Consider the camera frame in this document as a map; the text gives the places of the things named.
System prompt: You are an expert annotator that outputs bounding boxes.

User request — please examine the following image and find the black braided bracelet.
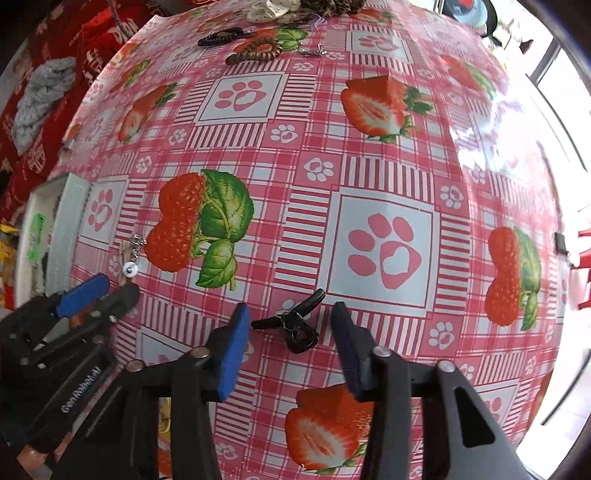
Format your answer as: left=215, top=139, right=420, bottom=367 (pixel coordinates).
left=198, top=27, right=257, bottom=48

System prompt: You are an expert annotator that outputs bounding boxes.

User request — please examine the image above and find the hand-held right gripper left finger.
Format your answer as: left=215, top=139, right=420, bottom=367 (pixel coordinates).
left=51, top=302, right=252, bottom=480

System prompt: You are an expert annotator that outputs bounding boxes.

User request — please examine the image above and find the grey crumpled cloth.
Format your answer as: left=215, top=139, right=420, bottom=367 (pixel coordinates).
left=11, top=56, right=77, bottom=155

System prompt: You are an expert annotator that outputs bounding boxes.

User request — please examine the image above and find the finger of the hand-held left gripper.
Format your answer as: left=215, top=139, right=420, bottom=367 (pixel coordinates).
left=69, top=282, right=141, bottom=334
left=50, top=273, right=112, bottom=319

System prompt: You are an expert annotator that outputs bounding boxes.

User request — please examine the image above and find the strawberry print pink tablecloth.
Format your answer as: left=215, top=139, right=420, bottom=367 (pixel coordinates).
left=46, top=0, right=568, bottom=480

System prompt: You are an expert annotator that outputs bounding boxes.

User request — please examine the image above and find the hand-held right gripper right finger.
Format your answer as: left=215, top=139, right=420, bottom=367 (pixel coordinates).
left=330, top=301, right=532, bottom=480

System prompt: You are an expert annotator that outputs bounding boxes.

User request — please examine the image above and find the brown wooden bead bracelet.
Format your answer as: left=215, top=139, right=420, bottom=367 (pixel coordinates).
left=225, top=38, right=283, bottom=65

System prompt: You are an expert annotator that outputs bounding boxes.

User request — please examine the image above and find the white shallow box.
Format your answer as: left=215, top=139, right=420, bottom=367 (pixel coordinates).
left=16, top=174, right=90, bottom=301

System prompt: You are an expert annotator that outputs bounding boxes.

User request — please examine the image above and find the small black claw clip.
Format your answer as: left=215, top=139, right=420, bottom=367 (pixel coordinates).
left=252, top=288, right=326, bottom=354

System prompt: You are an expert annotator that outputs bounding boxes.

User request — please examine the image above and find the pile of household clutter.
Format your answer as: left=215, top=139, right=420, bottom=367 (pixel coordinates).
left=0, top=224, right=21, bottom=310

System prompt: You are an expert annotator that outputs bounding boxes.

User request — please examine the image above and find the red plastic stool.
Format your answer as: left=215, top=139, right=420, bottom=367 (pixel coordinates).
left=566, top=228, right=591, bottom=310

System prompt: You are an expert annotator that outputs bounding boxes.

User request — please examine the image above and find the white scrunchie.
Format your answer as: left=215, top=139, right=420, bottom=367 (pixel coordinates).
left=246, top=0, right=301, bottom=23

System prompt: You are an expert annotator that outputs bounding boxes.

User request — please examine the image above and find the white washing machine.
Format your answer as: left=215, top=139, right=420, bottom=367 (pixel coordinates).
left=443, top=0, right=498, bottom=38

